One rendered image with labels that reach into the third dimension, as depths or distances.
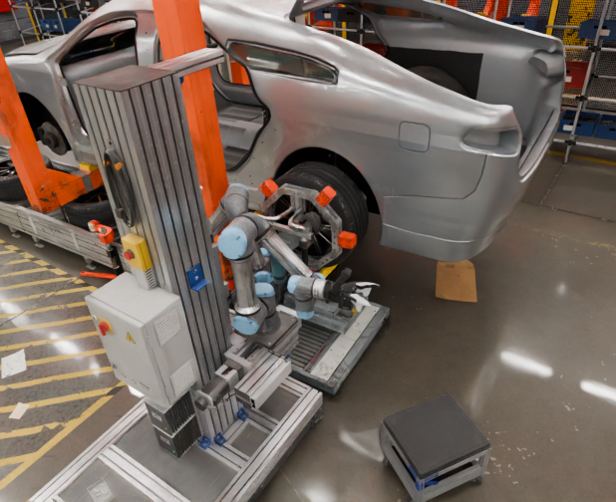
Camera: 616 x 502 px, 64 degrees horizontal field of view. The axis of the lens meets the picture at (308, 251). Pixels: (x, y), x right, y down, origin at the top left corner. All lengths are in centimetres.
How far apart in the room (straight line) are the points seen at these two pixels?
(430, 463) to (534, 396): 105
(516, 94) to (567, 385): 219
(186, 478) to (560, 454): 195
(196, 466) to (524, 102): 343
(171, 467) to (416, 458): 120
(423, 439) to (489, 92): 280
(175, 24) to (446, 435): 235
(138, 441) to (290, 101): 204
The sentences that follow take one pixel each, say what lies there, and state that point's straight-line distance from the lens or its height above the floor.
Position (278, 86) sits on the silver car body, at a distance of 301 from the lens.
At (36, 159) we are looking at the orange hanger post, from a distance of 449.
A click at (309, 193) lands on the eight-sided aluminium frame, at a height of 112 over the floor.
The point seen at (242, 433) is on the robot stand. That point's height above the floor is 21.
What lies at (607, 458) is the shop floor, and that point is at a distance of 323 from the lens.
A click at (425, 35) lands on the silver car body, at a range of 445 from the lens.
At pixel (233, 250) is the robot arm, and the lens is 193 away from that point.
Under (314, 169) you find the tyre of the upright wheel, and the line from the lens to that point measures 301.
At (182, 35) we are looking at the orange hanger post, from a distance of 264.
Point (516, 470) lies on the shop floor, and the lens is 302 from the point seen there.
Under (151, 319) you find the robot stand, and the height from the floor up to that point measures 123.
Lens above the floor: 245
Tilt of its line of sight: 34 degrees down
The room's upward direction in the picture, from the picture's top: 4 degrees counter-clockwise
